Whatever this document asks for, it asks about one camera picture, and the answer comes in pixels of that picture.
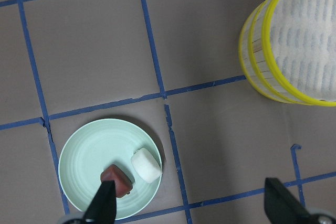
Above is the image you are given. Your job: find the white bun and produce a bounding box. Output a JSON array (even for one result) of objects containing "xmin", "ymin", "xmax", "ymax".
[{"xmin": 131, "ymin": 148, "xmax": 162, "ymax": 184}]

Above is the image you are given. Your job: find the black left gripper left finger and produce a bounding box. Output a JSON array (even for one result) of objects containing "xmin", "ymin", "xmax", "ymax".
[{"xmin": 83, "ymin": 180, "xmax": 117, "ymax": 221}]

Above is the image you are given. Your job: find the light green plate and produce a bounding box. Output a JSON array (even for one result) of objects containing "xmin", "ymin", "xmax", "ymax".
[{"xmin": 58, "ymin": 119, "xmax": 162, "ymax": 220}]

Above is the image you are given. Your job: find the yellow steamer layer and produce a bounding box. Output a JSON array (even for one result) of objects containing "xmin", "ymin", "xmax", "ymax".
[
  {"xmin": 248, "ymin": 0, "xmax": 335, "ymax": 106},
  {"xmin": 238, "ymin": 5, "xmax": 289, "ymax": 103}
]

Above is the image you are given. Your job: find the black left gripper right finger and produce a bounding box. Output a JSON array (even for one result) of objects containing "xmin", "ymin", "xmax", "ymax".
[{"xmin": 264, "ymin": 178, "xmax": 315, "ymax": 224}]

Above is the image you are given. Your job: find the white top steamer cloth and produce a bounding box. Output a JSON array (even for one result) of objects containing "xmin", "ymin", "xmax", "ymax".
[{"xmin": 270, "ymin": 0, "xmax": 335, "ymax": 102}]

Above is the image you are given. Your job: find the brown bun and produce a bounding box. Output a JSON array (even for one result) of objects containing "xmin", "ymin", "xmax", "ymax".
[{"xmin": 100, "ymin": 164, "xmax": 133, "ymax": 198}]

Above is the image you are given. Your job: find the yellow top steamer layer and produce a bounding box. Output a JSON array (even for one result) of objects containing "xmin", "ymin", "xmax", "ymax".
[{"xmin": 248, "ymin": 0, "xmax": 335, "ymax": 106}]

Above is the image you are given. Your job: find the yellow bottom steamer layer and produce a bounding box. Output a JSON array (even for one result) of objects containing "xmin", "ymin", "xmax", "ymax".
[{"xmin": 238, "ymin": 5, "xmax": 289, "ymax": 103}]

